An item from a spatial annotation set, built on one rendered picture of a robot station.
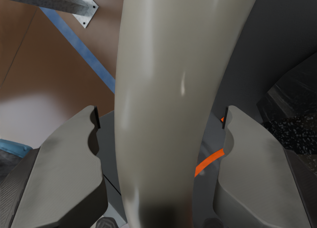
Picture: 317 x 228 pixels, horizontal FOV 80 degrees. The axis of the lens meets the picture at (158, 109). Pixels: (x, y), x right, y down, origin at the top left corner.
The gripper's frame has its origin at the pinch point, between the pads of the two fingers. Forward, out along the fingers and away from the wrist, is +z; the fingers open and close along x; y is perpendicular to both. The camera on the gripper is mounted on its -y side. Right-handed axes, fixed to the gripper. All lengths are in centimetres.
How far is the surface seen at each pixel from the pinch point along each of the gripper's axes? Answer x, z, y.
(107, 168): -22, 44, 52
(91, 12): -52, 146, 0
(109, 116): -27, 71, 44
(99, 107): -54, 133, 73
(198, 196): 29, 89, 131
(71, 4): -60, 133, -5
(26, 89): -136, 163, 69
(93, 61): -55, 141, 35
